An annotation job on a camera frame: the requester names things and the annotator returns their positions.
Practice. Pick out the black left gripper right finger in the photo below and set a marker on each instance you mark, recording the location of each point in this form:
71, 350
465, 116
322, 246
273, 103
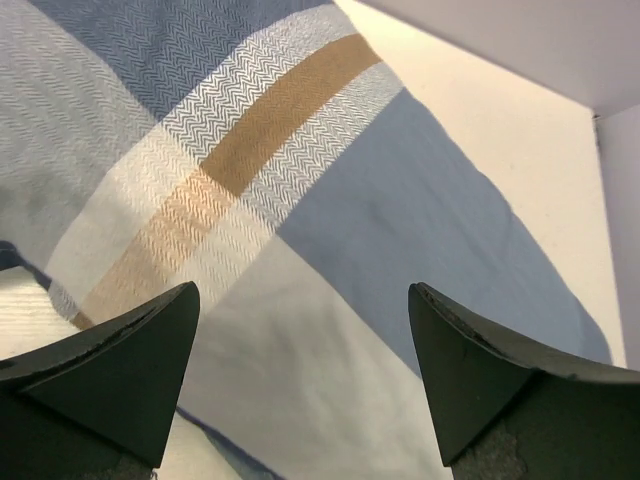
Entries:
505, 406

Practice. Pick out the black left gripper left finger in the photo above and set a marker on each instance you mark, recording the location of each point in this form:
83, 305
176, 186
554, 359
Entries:
99, 404

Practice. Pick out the blue striped pillowcase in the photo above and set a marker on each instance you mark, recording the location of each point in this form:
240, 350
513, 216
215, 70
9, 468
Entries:
264, 151

